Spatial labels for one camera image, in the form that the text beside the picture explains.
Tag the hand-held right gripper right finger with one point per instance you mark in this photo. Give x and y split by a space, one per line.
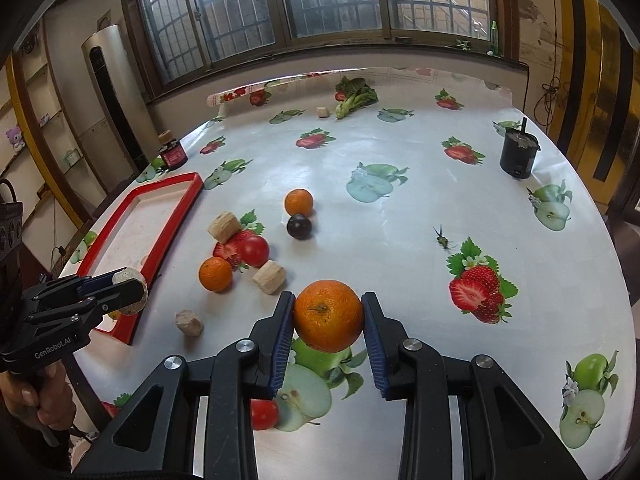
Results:
376 355

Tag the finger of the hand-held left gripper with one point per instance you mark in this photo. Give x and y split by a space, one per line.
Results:
75 284
122 294

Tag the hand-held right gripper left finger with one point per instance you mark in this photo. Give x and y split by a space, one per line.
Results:
280 355

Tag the beige cylindrical chunk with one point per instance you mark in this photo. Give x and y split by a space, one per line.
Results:
223 226
188 322
269 276
126 275
322 111

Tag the orange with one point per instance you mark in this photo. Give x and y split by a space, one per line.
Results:
327 317
215 274
298 201

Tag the red tomato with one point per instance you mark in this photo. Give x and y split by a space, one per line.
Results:
253 251
263 414

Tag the red rimmed tray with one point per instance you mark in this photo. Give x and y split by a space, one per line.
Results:
150 220

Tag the dark purple plum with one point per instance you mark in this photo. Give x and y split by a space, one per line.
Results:
299 226

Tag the person's left hand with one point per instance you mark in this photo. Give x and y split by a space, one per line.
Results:
47 400

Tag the small green stem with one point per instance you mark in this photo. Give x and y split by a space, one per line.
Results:
442 239

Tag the black motor with red label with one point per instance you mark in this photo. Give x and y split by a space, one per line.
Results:
172 155

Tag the purple plush toy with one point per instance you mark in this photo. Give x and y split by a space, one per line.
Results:
15 138

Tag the fruit print tablecloth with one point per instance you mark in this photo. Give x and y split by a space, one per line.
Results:
425 185

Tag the standing air conditioner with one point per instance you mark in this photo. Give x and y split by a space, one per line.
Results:
112 90

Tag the green bok choy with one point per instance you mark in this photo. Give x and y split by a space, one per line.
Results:
356 96

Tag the green bottle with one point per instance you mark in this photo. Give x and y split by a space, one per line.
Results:
493 40

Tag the barred window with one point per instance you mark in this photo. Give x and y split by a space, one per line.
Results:
300 5

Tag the yellow black panel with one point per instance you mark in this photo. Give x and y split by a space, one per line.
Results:
595 85

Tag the wall shelf unit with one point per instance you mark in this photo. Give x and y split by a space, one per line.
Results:
55 125

